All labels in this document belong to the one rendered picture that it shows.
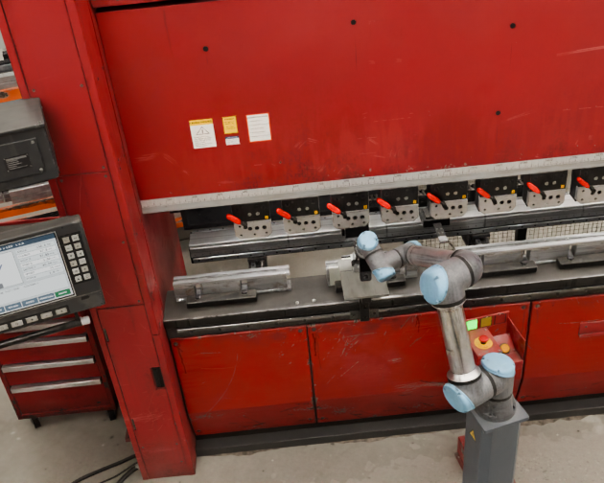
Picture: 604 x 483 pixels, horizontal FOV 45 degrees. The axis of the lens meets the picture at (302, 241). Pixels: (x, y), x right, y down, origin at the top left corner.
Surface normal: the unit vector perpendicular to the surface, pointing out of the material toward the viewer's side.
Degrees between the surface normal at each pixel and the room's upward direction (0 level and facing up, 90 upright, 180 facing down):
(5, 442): 0
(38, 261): 90
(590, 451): 0
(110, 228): 90
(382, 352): 90
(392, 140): 90
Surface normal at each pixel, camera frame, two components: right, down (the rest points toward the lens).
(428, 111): 0.07, 0.56
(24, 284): 0.35, 0.51
